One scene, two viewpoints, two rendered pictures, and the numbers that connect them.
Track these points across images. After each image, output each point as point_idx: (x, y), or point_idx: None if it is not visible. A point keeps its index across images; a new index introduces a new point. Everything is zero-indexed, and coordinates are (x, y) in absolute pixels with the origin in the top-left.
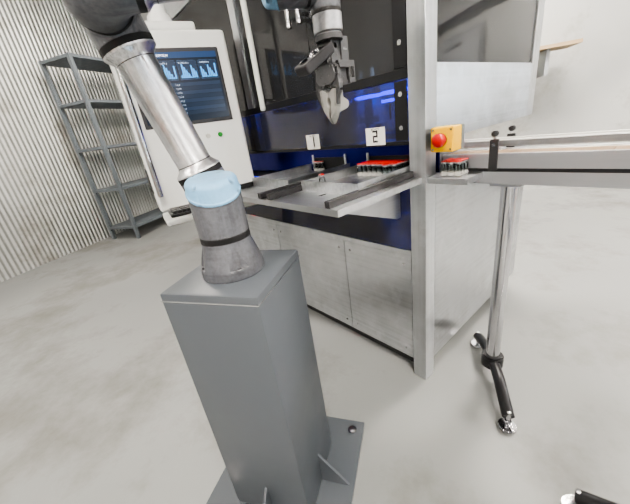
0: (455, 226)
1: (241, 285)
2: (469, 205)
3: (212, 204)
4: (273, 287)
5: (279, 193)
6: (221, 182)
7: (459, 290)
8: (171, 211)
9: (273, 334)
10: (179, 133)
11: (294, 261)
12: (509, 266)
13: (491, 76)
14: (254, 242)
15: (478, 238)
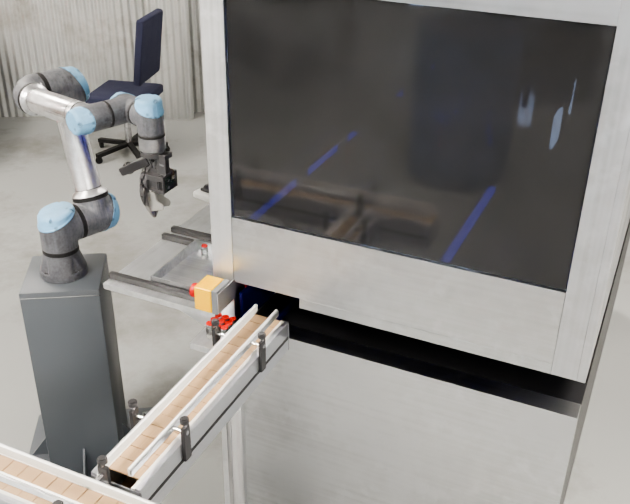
0: (285, 406)
1: (36, 283)
2: (323, 403)
3: (38, 228)
4: (42, 297)
5: (171, 238)
6: (44, 219)
7: (304, 496)
8: None
9: (33, 323)
10: (71, 169)
11: (87, 295)
12: (232, 476)
13: (376, 267)
14: (67, 264)
15: (358, 465)
